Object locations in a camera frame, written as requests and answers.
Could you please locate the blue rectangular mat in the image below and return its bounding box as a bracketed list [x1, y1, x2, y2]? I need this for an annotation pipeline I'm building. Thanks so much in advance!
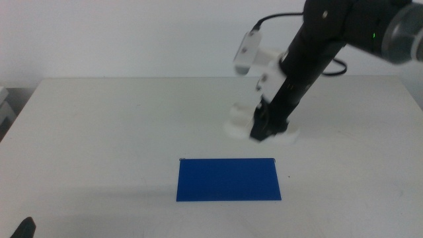
[176, 157, 282, 202]

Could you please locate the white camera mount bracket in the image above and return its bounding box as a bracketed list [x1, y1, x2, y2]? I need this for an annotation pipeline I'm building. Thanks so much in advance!
[256, 49, 287, 103]

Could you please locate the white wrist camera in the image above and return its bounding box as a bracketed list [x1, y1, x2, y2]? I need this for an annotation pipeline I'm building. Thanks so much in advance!
[233, 30, 263, 75]

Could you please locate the black camera cable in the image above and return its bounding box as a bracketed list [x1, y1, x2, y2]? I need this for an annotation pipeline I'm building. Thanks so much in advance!
[252, 12, 348, 77]

